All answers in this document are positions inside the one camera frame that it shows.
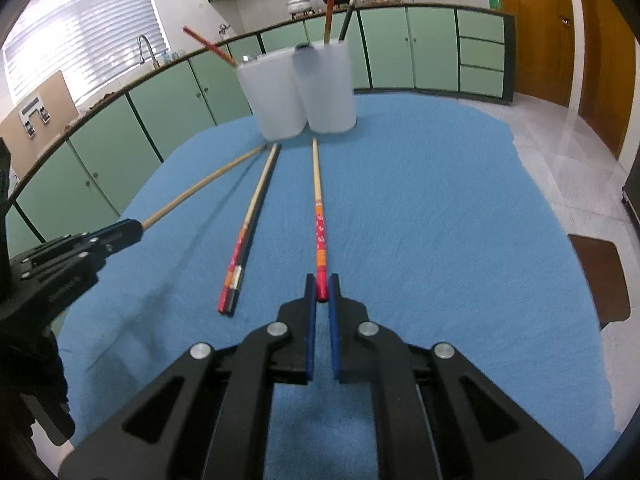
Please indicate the chrome sink faucet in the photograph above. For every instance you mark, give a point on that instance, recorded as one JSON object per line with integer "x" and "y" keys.
{"x": 147, "y": 47}

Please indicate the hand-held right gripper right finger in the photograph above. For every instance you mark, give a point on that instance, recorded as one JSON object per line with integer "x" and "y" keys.
{"x": 334, "y": 330}

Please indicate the white plastic bracket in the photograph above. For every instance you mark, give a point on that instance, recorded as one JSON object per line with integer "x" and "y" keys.
{"x": 32, "y": 110}

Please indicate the white window blinds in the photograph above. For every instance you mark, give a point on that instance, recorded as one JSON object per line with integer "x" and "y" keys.
{"x": 75, "y": 25}

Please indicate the blue table mat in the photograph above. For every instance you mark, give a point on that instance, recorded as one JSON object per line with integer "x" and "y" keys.
{"x": 425, "y": 235}

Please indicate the brown board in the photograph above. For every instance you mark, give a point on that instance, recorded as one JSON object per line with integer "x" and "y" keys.
{"x": 35, "y": 150}

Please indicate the green base cabinets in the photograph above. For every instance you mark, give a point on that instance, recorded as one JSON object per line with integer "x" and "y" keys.
{"x": 430, "y": 50}

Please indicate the dark kitchen countertop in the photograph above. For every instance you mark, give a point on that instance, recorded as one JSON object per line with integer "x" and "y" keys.
{"x": 430, "y": 6}

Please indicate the person's left hand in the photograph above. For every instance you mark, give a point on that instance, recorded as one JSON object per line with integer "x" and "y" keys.
{"x": 35, "y": 370}

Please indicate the black glass-door cabinet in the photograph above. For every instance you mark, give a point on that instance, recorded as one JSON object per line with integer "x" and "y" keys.
{"x": 632, "y": 185}

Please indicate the white lidded pot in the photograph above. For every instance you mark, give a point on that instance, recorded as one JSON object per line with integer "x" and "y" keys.
{"x": 300, "y": 4}

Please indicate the closed wooden door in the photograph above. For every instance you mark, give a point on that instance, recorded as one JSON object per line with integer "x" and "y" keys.
{"x": 535, "y": 30}

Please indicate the small chrome tap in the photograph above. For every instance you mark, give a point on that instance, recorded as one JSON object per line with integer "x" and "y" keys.
{"x": 223, "y": 29}

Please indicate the wooden door with wide frame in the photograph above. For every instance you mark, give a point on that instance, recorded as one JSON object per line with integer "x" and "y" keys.
{"x": 605, "y": 60}

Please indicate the brown stool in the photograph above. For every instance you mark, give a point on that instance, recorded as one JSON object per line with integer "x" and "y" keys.
{"x": 600, "y": 280}

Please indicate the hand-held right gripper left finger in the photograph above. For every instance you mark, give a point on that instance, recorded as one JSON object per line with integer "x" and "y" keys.
{"x": 311, "y": 330}

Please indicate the white twin utensil holder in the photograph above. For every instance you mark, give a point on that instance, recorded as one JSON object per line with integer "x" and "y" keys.
{"x": 325, "y": 95}

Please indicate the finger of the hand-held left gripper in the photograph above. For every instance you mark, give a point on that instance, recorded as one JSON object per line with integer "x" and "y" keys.
{"x": 100, "y": 257}
{"x": 115, "y": 229}

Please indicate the green cabinet drawer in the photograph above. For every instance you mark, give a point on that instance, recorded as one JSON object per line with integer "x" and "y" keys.
{"x": 481, "y": 53}
{"x": 481, "y": 81}
{"x": 481, "y": 26}

